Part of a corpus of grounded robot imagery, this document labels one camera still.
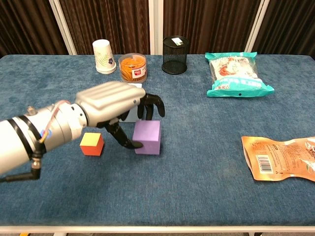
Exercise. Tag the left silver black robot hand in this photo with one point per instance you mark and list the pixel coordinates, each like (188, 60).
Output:
(110, 98)

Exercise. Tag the small orange yellow cube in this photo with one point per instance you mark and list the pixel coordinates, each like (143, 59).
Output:
(91, 145)

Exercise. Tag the purple foam cube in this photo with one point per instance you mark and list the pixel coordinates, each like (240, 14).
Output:
(147, 137)

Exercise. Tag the large light blue cube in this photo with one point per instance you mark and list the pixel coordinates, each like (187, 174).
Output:
(130, 116)

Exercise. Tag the clear jar of orange toothpicks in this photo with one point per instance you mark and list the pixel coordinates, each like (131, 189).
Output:
(133, 68)

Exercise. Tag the white floral paper cup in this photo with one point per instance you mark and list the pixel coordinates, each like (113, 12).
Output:
(103, 57)

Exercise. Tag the black mesh pen holder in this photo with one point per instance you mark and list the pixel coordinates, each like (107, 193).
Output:
(174, 57)

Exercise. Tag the dark pleated partition panel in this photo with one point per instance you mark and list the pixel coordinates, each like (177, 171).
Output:
(110, 22)
(288, 24)
(29, 27)
(209, 22)

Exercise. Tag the blue table cloth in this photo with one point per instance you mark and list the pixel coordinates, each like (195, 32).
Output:
(184, 159)

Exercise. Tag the teal snack bag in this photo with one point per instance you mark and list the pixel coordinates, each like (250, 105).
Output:
(236, 78)

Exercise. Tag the orange spout pouch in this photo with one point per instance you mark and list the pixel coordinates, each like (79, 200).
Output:
(278, 159)

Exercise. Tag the white table frame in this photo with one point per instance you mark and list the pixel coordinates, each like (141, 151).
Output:
(157, 229)

